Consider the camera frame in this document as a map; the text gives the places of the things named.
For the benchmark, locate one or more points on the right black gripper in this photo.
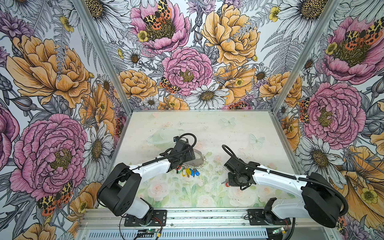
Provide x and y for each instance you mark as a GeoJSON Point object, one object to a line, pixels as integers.
{"type": "Point", "coordinates": [231, 183]}

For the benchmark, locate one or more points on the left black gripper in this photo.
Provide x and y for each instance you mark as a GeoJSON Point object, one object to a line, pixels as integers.
{"type": "Point", "coordinates": [188, 158]}

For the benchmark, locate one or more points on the bunch of coloured key tags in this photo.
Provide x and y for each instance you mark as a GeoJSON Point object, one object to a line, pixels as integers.
{"type": "Point", "coordinates": [188, 171]}

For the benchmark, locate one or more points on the metal key organizer plate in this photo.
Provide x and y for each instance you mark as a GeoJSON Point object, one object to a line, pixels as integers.
{"type": "Point", "coordinates": [198, 163]}

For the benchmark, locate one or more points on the red tagged key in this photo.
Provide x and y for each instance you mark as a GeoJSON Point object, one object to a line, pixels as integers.
{"type": "Point", "coordinates": [226, 183]}

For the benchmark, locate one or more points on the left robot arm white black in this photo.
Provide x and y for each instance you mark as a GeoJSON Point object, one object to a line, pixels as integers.
{"type": "Point", "coordinates": [118, 192]}

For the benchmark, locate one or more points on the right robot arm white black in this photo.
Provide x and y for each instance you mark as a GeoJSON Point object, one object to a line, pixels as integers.
{"type": "Point", "coordinates": [314, 198]}

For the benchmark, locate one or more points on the green circuit board right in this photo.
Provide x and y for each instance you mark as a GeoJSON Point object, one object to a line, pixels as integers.
{"type": "Point", "coordinates": [279, 231]}

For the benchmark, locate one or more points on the green circuit board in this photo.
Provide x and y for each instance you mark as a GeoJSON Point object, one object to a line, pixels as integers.
{"type": "Point", "coordinates": [147, 233]}
{"type": "Point", "coordinates": [279, 231]}

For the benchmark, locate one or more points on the green circuit board left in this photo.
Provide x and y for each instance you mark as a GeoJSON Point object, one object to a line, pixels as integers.
{"type": "Point", "coordinates": [147, 233]}

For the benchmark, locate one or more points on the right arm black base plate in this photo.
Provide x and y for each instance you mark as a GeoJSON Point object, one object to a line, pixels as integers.
{"type": "Point", "coordinates": [258, 217]}

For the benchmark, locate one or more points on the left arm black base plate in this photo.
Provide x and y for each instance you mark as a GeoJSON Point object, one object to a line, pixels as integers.
{"type": "Point", "coordinates": [154, 218]}

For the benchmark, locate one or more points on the aluminium front rail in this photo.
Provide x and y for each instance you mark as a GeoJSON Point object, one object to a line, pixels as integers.
{"type": "Point", "coordinates": [200, 224]}

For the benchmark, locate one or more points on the left aluminium corner post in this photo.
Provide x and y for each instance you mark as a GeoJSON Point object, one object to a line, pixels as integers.
{"type": "Point", "coordinates": [94, 36]}

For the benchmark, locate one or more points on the aluminium corner post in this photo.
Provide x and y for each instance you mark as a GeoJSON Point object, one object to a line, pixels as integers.
{"type": "Point", "coordinates": [94, 36]}
{"type": "Point", "coordinates": [322, 24]}

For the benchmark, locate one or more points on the right aluminium corner post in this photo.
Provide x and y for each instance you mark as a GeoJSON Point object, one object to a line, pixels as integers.
{"type": "Point", "coordinates": [322, 24]}

